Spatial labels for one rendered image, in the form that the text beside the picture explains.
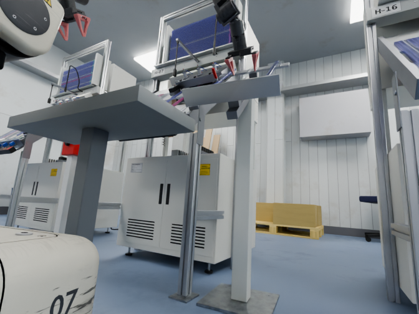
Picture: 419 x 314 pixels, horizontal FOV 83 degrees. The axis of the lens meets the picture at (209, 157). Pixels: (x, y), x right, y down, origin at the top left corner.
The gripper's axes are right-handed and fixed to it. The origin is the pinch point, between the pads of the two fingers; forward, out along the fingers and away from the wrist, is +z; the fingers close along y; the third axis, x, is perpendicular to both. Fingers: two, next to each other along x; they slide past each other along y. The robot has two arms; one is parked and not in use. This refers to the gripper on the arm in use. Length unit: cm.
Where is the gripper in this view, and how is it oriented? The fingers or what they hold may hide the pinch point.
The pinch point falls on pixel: (244, 71)
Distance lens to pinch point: 111.8
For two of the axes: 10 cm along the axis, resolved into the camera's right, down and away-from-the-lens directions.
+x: -3.4, 5.1, -7.9
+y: -9.1, 0.3, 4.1
